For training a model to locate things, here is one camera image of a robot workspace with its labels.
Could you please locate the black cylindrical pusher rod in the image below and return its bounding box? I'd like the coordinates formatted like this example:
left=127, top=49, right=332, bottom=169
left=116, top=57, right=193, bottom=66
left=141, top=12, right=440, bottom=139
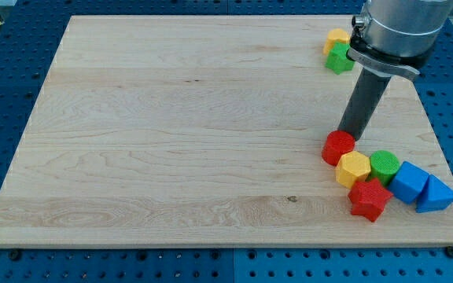
left=337, top=68, right=391, bottom=141

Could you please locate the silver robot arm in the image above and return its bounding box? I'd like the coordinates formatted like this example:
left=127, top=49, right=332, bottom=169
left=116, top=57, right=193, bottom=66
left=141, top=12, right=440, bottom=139
left=337, top=0, right=453, bottom=141

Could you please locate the green star block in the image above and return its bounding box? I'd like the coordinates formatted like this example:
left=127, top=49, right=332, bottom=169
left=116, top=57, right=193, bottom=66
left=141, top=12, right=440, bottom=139
left=325, top=42, right=355, bottom=75

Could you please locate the yellow heart block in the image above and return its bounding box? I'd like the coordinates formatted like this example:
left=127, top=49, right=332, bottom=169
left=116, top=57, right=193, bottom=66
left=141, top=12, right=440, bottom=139
left=322, top=28, right=351, bottom=55

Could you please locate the red star block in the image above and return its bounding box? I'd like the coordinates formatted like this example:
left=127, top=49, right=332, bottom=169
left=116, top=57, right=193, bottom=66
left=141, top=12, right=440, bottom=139
left=348, top=178, right=393, bottom=222

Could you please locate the red cylinder block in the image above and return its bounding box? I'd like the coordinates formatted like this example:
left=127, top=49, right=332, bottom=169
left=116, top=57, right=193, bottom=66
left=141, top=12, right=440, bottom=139
left=322, top=130, right=355, bottom=166

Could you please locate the green cylinder block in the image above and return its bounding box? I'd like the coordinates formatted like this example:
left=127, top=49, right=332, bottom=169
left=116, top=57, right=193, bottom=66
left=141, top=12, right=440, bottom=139
left=366, top=150, right=400, bottom=187

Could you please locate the yellow hexagon block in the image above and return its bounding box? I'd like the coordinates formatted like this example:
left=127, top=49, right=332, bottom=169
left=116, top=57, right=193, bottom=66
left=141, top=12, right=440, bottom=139
left=335, top=151, right=371, bottom=189

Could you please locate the blue cube block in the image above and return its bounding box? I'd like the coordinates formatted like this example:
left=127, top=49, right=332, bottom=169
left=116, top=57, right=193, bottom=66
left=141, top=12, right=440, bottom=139
left=388, top=161, right=429, bottom=204

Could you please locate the blue triangle block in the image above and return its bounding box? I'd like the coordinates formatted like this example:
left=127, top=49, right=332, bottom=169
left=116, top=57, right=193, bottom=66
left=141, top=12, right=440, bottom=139
left=416, top=175, right=453, bottom=213

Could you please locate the light wooden board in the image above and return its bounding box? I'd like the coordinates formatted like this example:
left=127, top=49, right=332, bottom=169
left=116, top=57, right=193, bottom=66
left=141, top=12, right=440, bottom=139
left=0, top=16, right=453, bottom=248

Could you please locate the blue perforated table base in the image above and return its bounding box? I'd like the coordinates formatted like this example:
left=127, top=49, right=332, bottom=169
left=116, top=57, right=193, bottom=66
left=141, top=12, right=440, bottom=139
left=0, top=0, right=453, bottom=282

